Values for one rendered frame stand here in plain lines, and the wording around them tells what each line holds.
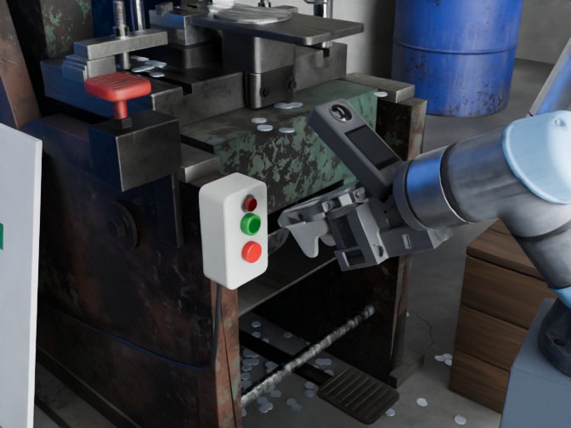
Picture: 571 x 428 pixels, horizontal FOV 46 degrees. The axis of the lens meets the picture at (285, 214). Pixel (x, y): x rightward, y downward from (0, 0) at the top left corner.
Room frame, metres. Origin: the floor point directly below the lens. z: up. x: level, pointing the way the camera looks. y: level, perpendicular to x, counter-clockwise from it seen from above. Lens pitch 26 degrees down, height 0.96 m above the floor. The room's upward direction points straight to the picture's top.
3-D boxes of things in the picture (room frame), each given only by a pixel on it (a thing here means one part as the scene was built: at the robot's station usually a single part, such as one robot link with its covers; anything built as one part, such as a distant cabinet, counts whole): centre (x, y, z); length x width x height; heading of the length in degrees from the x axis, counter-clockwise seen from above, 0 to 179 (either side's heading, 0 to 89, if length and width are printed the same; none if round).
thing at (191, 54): (1.18, 0.15, 0.72); 0.20 x 0.16 x 0.03; 138
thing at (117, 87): (0.77, 0.20, 0.72); 0.07 x 0.06 x 0.08; 48
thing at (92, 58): (1.05, 0.26, 0.76); 0.17 x 0.06 x 0.10; 138
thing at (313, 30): (1.05, 0.02, 0.72); 0.25 x 0.14 x 0.14; 48
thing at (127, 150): (0.79, 0.18, 0.62); 0.10 x 0.06 x 0.20; 138
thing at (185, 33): (1.17, 0.14, 0.76); 0.15 x 0.09 x 0.05; 138
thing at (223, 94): (1.17, 0.15, 0.68); 0.45 x 0.30 x 0.06; 138
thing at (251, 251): (0.76, 0.04, 0.54); 0.03 x 0.01 x 0.03; 138
